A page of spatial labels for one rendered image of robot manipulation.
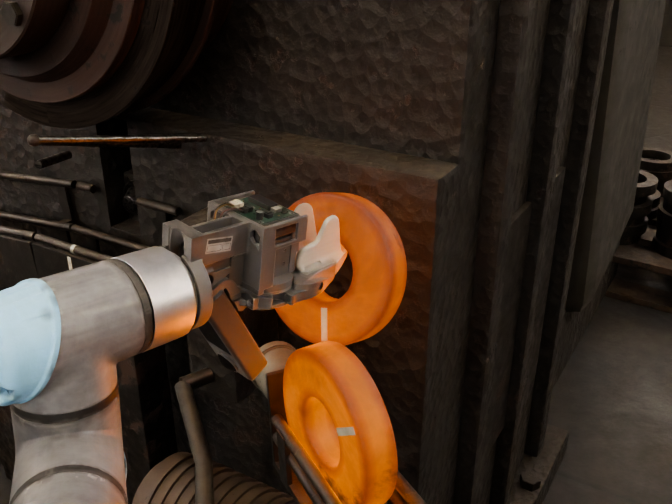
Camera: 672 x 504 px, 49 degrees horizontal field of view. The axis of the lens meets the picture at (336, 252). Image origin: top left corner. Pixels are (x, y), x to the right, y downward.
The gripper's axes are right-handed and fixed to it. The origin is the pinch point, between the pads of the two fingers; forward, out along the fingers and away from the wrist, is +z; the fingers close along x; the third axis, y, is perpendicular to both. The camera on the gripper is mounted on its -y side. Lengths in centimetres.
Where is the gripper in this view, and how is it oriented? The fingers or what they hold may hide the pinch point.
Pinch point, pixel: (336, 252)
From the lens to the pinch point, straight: 73.7
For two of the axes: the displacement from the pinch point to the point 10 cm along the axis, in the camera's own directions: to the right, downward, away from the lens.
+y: 1.1, -9.0, -4.2
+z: 6.6, -2.4, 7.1
